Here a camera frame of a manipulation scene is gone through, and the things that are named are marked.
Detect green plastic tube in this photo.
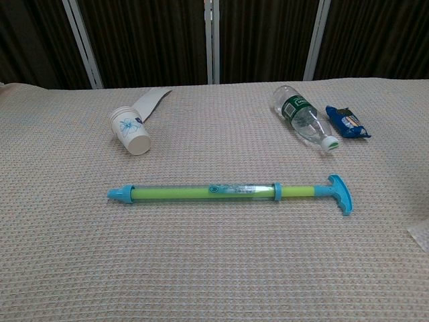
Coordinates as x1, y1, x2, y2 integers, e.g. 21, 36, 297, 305
107, 173, 355, 218

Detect stacked flower print paper cups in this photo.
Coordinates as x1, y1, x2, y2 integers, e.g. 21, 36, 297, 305
109, 105, 152, 157

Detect white paper strip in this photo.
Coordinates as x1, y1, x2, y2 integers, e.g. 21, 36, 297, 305
132, 87, 174, 122

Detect clear plastic water bottle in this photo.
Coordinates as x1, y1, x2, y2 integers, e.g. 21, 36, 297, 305
271, 85, 341, 154

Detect beige woven tablecloth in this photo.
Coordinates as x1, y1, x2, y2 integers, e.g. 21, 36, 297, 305
0, 77, 429, 322

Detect dark fabric screen panel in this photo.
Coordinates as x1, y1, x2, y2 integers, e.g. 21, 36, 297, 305
76, 0, 209, 89
0, 0, 93, 91
218, 0, 318, 84
314, 0, 429, 81

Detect blue cookie snack packet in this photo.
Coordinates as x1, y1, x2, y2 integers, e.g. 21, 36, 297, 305
325, 105, 372, 140

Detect white screen frame pole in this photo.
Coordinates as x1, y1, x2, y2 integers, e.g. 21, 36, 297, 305
62, 0, 104, 90
302, 0, 332, 82
203, 0, 221, 85

